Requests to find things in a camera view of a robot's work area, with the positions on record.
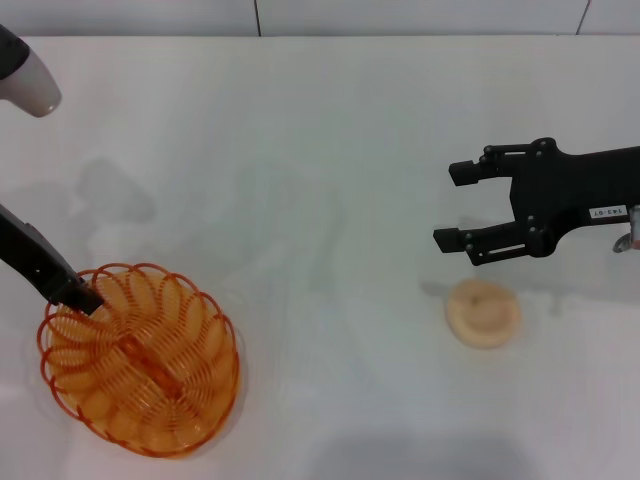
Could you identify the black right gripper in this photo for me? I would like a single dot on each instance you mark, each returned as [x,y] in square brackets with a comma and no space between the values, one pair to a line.
[570,192]

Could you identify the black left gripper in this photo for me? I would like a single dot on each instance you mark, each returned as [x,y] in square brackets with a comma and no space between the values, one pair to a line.
[30,252]

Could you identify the round beige bun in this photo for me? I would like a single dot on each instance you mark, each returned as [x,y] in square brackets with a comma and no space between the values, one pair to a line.
[482,315]

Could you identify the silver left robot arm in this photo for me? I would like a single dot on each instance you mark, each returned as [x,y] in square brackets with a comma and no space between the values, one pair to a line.
[30,85]

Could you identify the right wrist metal connector plug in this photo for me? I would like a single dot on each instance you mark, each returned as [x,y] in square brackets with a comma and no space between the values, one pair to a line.
[631,232]

